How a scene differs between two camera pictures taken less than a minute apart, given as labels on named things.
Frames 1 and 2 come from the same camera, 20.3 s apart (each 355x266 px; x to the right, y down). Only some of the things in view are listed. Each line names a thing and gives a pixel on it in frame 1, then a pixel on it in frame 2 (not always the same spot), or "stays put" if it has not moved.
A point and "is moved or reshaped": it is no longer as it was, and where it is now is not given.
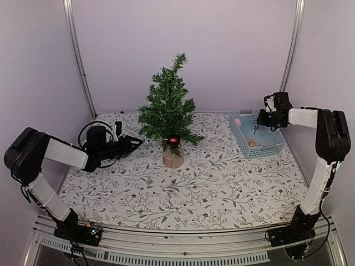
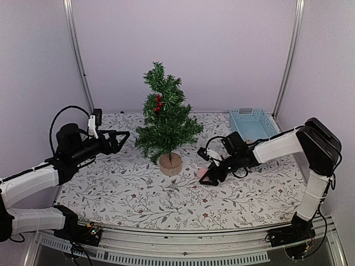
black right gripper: (261, 119) → (213, 169)
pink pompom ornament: (239, 122) → (201, 171)
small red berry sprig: (255, 128) → (158, 104)
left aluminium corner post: (67, 5) stays put
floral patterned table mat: (217, 187) stays put
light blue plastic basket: (257, 140) stays put
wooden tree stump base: (170, 160) is moved or reshaped
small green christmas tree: (165, 115) is moved or reshaped
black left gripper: (127, 143) → (114, 148)
